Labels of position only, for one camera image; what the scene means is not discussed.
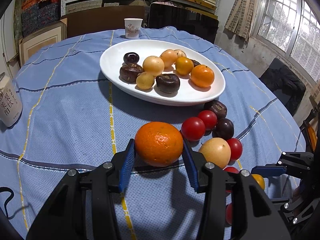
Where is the red cherry tomato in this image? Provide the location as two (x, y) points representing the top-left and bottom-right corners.
(227, 138), (242, 161)
(181, 117), (206, 141)
(223, 166), (239, 174)
(197, 110), (217, 131)
(226, 203), (232, 225)

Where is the pale orange round fruit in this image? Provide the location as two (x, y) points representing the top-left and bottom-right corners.
(199, 138), (231, 169)

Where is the large orange mandarin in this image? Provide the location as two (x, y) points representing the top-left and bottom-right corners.
(135, 121), (183, 167)

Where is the large dark water chestnut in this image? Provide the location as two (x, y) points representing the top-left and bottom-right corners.
(191, 60), (200, 67)

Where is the small glossy orange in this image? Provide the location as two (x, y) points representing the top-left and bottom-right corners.
(175, 57), (194, 75)

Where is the striped pepino melon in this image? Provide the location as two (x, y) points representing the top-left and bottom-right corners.
(174, 49), (187, 58)

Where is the pale orange fruit with stem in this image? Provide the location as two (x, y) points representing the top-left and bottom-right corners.
(160, 49), (177, 68)

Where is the small yellow round fruit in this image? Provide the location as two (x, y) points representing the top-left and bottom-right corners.
(136, 72), (155, 90)

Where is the pale yellow passion fruit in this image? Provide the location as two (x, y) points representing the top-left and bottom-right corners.
(143, 56), (164, 76)

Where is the dark purple plum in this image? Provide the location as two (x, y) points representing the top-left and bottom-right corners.
(213, 118), (234, 140)
(123, 52), (139, 64)

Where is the small yellow orange tomato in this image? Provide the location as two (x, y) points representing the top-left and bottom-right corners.
(252, 174), (265, 190)

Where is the dark water chestnut back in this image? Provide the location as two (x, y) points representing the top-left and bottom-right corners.
(203, 100), (227, 120)

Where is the dark sofa with clothes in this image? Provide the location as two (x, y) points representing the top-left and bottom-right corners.
(259, 57), (306, 116)

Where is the blue checked tablecloth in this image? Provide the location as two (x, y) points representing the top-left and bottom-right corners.
(1, 27), (305, 239)

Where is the white oval plate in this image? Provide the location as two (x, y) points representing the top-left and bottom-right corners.
(100, 40), (226, 106)

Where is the beige drink can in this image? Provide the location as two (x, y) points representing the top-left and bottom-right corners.
(0, 72), (23, 127)

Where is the beige patterned curtain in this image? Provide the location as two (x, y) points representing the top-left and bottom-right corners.
(225, 0), (259, 43)

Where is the framed picture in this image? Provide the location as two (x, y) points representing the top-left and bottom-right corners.
(19, 18), (67, 67)

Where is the black chair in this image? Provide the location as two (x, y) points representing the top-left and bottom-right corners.
(148, 3), (219, 43)

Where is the white paper cup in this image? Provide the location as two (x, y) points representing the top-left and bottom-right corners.
(124, 18), (143, 39)

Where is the brown wooden board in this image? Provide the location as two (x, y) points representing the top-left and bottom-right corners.
(61, 5), (145, 38)

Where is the black cable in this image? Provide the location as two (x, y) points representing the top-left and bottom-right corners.
(0, 186), (16, 220)

